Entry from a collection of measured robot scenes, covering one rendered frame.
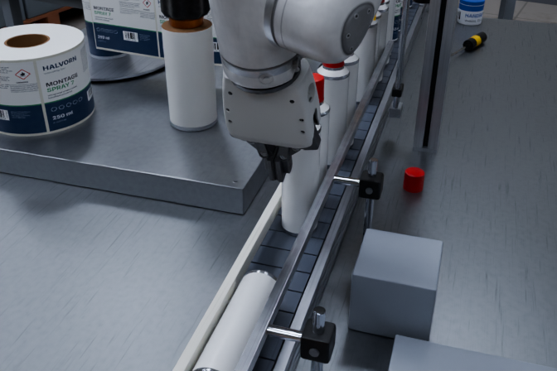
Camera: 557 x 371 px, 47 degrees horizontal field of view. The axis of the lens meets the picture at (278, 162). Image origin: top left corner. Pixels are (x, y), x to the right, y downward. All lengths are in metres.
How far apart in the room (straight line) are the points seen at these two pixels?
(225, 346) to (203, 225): 0.37
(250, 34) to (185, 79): 0.57
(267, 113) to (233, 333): 0.23
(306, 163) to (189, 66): 0.37
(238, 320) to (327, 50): 0.31
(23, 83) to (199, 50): 0.31
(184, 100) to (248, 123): 0.47
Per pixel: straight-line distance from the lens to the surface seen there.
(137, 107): 1.30
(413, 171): 1.11
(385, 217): 1.04
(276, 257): 0.87
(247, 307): 0.72
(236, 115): 0.70
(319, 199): 0.83
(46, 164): 1.17
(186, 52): 1.13
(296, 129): 0.69
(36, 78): 1.20
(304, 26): 0.54
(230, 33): 0.60
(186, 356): 0.70
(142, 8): 1.41
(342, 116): 1.03
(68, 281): 0.95
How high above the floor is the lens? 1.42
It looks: 30 degrees down
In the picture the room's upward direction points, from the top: straight up
